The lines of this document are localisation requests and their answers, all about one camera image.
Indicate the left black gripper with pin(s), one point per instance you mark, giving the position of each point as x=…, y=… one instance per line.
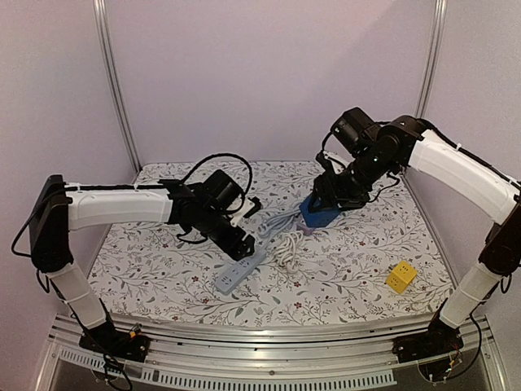
x=238, y=252

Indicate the aluminium front rail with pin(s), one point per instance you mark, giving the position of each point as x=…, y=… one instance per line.
x=351, y=356

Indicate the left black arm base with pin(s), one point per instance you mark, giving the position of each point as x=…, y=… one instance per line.
x=106, y=339

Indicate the yellow cube socket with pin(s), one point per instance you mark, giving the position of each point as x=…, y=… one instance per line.
x=401, y=276

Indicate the purple power strip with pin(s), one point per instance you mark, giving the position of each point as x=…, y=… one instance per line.
x=307, y=231

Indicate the grey-blue power strip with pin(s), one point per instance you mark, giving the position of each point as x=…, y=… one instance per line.
x=232, y=277

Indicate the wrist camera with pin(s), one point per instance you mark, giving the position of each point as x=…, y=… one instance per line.
x=355, y=131
x=228, y=198

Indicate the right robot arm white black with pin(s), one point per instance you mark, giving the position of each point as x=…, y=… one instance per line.
x=387, y=147

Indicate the blue cube socket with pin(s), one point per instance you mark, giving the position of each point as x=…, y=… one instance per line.
x=320, y=219

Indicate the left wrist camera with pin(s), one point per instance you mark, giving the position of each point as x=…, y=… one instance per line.
x=228, y=198

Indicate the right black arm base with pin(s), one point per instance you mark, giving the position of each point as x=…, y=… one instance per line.
x=434, y=341

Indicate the floral patterned table mat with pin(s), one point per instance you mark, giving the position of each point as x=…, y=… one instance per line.
x=142, y=269

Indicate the left aluminium frame post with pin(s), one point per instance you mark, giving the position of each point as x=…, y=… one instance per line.
x=109, y=61

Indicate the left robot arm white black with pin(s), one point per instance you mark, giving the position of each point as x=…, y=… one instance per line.
x=213, y=208

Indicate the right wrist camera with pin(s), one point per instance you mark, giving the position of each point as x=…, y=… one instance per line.
x=355, y=131

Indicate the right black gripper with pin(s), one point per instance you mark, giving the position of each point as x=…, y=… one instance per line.
x=330, y=191

